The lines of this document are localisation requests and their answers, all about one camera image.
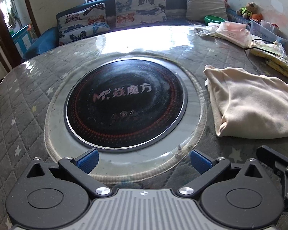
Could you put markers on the cream garment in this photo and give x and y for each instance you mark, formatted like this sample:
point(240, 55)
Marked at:
point(247, 98)

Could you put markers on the clear crumpled plastic bag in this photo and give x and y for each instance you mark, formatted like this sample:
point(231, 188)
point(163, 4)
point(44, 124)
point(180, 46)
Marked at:
point(205, 30)

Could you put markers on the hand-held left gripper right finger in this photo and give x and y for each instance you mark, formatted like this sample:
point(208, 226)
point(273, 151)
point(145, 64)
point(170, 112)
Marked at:
point(200, 161)

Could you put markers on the yellow patterned cloth in bag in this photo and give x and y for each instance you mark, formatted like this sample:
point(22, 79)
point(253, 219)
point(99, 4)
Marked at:
point(273, 57)

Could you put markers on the brown teddy bear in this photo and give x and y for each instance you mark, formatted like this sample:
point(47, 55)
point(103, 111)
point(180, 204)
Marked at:
point(248, 10)

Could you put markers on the plain grey cushion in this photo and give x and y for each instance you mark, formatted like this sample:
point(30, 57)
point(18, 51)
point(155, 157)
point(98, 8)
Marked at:
point(205, 6)

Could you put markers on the brown wooden door frame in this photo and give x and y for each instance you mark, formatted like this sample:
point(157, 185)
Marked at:
point(0, 33)

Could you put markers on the pink cloth in plastic bag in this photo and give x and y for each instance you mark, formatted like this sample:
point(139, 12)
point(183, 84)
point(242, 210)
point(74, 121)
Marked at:
point(232, 33)

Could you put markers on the blue playpen fence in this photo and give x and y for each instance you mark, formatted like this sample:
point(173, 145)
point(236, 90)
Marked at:
point(22, 39)

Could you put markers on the clear plastic storage box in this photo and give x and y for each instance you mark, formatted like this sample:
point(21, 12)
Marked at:
point(266, 28)

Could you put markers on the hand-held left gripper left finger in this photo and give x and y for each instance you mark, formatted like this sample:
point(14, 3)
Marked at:
point(87, 161)

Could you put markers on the green bowl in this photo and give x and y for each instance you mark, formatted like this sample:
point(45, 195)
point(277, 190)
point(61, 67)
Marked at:
point(214, 19)

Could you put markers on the small butterfly print cushion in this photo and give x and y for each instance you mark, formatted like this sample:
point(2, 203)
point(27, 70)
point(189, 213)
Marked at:
point(84, 24)

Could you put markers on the round black induction cooktop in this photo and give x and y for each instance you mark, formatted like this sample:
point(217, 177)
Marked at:
point(124, 88)

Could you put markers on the blue sofa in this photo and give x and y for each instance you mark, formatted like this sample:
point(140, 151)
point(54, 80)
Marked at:
point(45, 38)

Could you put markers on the orange toy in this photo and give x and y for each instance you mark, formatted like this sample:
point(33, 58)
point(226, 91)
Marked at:
point(257, 16)

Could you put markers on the large butterfly print cushion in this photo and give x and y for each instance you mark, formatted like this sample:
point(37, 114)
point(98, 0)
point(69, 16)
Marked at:
point(139, 7)

